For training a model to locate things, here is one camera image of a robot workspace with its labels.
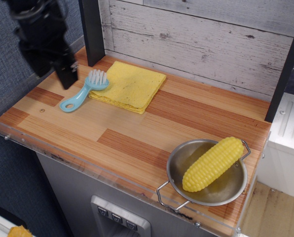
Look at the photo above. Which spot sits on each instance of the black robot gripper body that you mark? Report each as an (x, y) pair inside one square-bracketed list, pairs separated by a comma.
[(41, 30)]

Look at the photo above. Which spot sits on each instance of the black vertical post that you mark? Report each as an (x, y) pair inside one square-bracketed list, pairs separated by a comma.
[(92, 30), (281, 85)]

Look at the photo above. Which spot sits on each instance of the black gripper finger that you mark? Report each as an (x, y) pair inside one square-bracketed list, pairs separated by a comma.
[(67, 73)]

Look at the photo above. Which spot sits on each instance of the yellow plastic corn cob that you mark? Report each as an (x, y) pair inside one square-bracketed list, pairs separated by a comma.
[(212, 164)]

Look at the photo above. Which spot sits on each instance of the black vertical post right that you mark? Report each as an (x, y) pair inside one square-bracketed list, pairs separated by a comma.
[(281, 85)]

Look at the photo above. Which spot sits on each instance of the steel bowl with wire handles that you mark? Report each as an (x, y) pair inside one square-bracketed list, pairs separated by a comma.
[(223, 190)]

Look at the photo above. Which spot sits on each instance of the yellow object bottom left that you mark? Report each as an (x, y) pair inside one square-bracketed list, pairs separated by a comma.
[(19, 231)]

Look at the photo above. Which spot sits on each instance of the yellow folded cloth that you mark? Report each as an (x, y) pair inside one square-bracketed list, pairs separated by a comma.
[(131, 87)]

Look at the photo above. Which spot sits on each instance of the clear acrylic table guard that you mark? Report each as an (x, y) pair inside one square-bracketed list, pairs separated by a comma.
[(210, 92)]

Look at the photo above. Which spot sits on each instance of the grey cabinet with dispenser panel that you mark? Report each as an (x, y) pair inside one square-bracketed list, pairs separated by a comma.
[(95, 207)]

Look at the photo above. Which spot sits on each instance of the white appliance with ridged top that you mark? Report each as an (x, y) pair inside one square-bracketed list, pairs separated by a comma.
[(276, 167)]

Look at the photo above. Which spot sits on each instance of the black vertical post left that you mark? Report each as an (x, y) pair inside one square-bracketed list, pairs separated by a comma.
[(92, 30)]

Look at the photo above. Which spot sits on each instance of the light blue dish brush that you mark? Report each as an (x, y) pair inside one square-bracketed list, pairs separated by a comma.
[(96, 80)]

